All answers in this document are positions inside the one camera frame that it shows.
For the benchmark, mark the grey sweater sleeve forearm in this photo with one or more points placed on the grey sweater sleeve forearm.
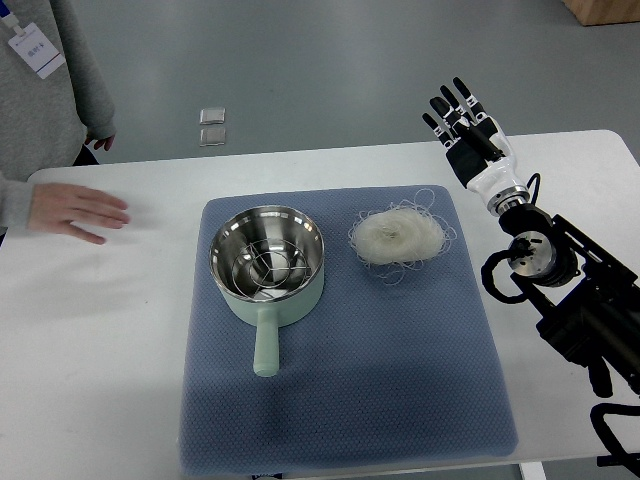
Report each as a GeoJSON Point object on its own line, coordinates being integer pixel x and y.
{"type": "Point", "coordinates": [16, 199]}

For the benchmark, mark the person's bare hand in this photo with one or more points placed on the person's bare hand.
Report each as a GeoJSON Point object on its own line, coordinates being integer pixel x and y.
{"type": "Point", "coordinates": [62, 209]}

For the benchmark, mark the wire steaming rack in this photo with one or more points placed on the wire steaming rack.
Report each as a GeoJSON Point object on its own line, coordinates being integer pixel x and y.
{"type": "Point", "coordinates": [268, 270]}

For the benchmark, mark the person in grey sweater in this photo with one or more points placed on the person in grey sweater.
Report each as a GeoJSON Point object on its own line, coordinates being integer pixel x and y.
{"type": "Point", "coordinates": [53, 96]}

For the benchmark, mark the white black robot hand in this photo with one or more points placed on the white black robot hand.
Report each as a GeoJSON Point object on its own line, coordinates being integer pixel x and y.
{"type": "Point", "coordinates": [476, 148]}

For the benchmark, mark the mint green steel pot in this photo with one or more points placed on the mint green steel pot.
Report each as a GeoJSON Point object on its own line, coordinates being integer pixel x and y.
{"type": "Point", "coordinates": [269, 222]}

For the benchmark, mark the person's far hand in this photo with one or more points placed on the person's far hand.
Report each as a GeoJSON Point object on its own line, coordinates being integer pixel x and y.
{"type": "Point", "coordinates": [105, 143]}

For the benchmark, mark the blue grey table mat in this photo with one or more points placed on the blue grey table mat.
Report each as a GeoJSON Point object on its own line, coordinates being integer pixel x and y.
{"type": "Point", "coordinates": [375, 374]}

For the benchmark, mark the white id badge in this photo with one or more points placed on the white id badge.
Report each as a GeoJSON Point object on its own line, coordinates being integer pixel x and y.
{"type": "Point", "coordinates": [36, 50]}

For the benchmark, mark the upper metal floor plate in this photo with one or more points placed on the upper metal floor plate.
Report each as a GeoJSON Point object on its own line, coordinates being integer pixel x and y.
{"type": "Point", "coordinates": [212, 115]}

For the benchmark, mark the white vermicelli nest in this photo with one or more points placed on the white vermicelli nest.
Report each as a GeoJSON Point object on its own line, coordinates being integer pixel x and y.
{"type": "Point", "coordinates": [401, 238]}

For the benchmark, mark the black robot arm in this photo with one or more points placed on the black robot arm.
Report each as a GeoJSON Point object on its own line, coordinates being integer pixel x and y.
{"type": "Point", "coordinates": [588, 302]}

